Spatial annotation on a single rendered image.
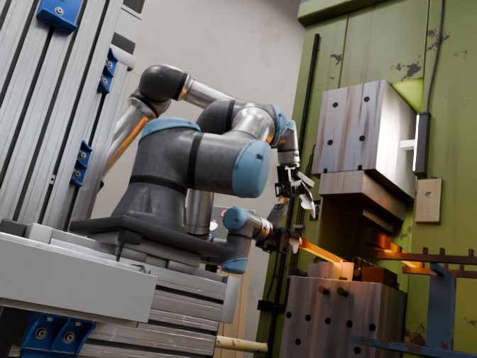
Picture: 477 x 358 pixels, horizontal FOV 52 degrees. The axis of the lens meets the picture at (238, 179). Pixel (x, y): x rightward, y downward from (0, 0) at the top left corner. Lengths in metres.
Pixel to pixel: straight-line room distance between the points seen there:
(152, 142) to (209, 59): 4.59
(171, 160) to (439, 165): 1.33
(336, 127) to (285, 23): 4.50
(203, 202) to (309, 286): 0.68
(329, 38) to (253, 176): 1.80
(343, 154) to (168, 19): 3.60
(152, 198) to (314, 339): 1.11
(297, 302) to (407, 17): 1.38
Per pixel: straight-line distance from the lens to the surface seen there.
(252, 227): 1.47
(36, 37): 1.09
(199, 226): 1.43
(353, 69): 2.46
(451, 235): 1.95
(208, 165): 0.93
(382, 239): 1.45
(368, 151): 2.03
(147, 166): 0.94
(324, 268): 1.97
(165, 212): 0.91
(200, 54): 5.47
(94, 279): 0.72
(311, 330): 1.89
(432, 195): 2.00
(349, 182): 2.02
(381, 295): 1.79
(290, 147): 1.72
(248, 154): 0.92
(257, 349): 2.16
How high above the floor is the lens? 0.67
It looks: 17 degrees up
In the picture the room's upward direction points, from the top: 11 degrees clockwise
